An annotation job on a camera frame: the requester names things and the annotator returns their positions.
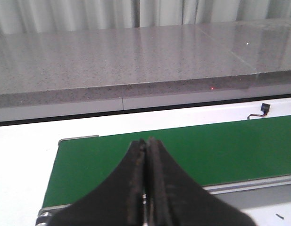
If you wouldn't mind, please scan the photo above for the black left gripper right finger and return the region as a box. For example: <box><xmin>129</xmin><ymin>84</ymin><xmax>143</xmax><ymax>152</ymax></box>
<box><xmin>146</xmin><ymin>137</ymin><xmax>255</xmax><ymax>226</ymax></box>

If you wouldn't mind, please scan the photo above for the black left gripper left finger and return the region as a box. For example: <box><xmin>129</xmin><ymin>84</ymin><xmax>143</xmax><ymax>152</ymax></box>
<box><xmin>48</xmin><ymin>139</ymin><xmax>145</xmax><ymax>226</ymax></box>

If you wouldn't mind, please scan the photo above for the green conveyor belt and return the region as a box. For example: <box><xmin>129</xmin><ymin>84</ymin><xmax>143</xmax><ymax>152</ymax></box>
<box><xmin>36</xmin><ymin>115</ymin><xmax>291</xmax><ymax>226</ymax></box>

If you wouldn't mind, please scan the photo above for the grey stone counter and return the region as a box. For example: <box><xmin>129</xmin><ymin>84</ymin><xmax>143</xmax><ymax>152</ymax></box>
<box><xmin>0</xmin><ymin>18</ymin><xmax>291</xmax><ymax>122</ymax></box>

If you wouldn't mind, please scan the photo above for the white curtain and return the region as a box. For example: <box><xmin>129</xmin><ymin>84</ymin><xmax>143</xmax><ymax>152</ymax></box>
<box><xmin>0</xmin><ymin>0</ymin><xmax>291</xmax><ymax>35</ymax></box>

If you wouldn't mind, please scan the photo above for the black connector with wires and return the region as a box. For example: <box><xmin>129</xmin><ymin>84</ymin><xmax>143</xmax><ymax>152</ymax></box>
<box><xmin>247</xmin><ymin>103</ymin><xmax>271</xmax><ymax>120</ymax></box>

